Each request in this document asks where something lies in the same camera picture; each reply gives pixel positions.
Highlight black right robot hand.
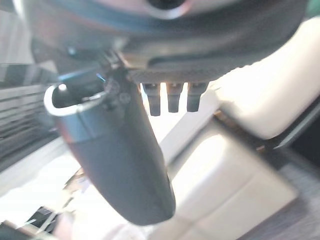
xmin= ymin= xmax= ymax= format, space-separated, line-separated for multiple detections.
xmin=14 ymin=0 xmax=308 ymax=226

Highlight grey slatted panel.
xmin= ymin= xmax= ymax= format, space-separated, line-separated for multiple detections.
xmin=0 ymin=84 xmax=59 ymax=163

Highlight cream sofa back cushion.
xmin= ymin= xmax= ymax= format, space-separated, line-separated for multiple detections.
xmin=206 ymin=16 xmax=320 ymax=141

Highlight dark sofa frame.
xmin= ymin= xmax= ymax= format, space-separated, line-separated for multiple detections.
xmin=212 ymin=101 xmax=320 ymax=152

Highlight green object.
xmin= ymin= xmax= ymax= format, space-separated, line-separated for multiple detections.
xmin=306 ymin=0 xmax=320 ymax=19

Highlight dark object with white straps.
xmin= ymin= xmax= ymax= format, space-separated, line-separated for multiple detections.
xmin=0 ymin=206 xmax=76 ymax=240

